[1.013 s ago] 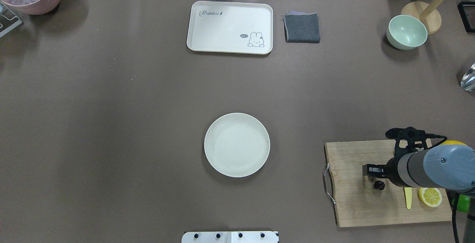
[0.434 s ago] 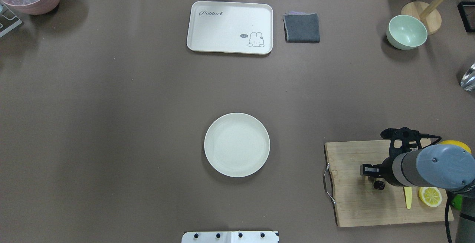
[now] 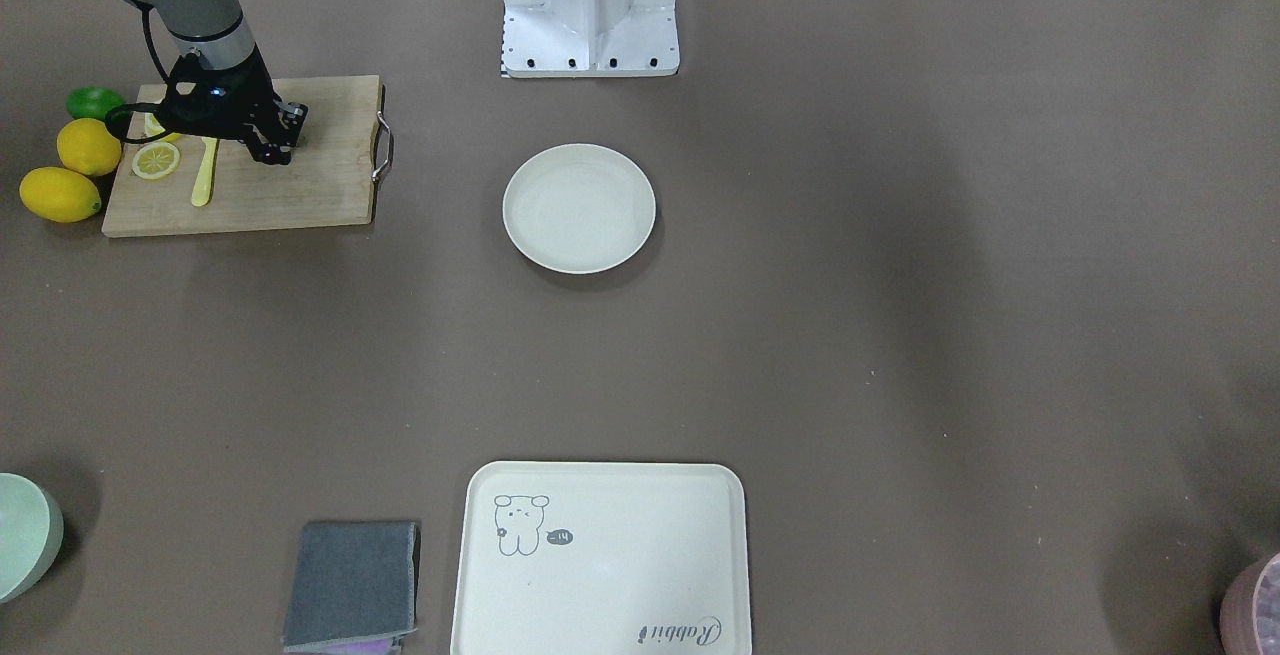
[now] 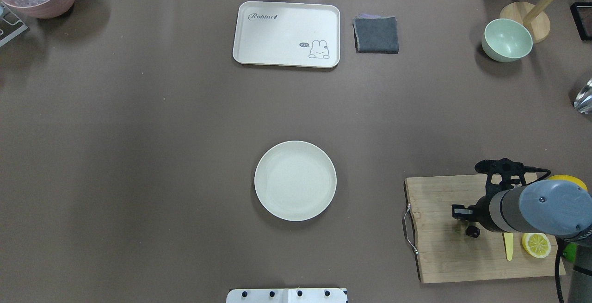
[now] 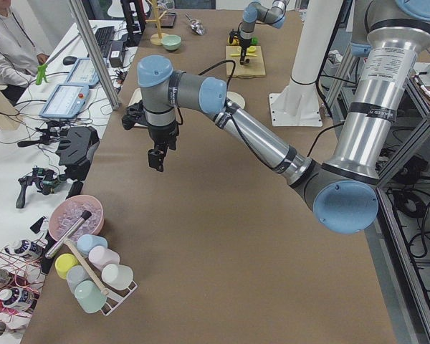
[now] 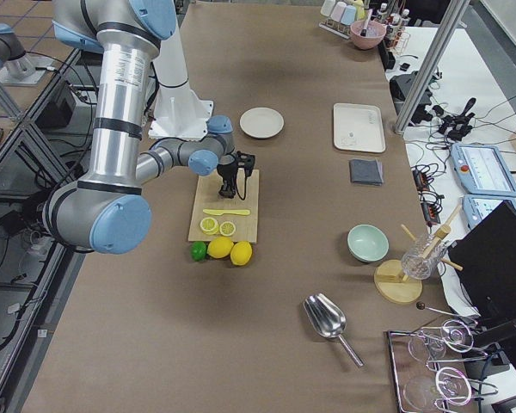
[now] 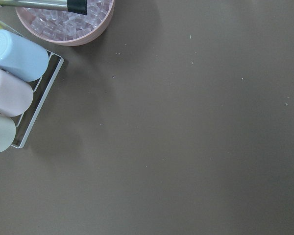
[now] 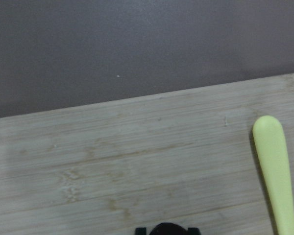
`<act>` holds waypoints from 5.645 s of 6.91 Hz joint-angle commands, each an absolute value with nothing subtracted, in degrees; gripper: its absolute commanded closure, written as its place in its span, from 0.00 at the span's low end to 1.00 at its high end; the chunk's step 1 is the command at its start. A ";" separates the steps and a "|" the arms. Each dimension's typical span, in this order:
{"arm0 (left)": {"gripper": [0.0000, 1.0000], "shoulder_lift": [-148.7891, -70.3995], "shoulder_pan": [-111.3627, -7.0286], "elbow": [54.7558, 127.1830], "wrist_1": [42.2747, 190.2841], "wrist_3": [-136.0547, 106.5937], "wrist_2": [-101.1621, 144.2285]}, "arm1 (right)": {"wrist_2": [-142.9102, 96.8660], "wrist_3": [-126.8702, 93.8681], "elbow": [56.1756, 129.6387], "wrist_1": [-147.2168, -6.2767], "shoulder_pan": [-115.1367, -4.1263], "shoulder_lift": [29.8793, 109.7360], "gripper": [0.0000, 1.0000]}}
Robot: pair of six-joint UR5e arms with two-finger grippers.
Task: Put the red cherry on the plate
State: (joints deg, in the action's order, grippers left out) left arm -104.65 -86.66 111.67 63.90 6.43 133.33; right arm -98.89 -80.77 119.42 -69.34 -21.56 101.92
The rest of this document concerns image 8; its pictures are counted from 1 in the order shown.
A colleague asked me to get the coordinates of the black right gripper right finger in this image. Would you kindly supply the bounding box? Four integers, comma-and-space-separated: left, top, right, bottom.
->
187, 228, 199, 235

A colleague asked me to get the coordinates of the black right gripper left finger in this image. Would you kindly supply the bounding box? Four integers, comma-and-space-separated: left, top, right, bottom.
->
135, 227, 146, 235

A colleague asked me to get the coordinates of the dark red cherry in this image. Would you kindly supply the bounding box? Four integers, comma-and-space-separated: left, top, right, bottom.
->
149, 222, 187, 235

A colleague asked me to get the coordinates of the wooden cutting board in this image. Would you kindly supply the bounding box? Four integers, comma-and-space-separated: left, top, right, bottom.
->
0, 73, 294, 235

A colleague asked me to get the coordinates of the yellow plastic knife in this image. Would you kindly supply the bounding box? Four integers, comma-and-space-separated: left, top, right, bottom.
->
252, 116, 294, 235

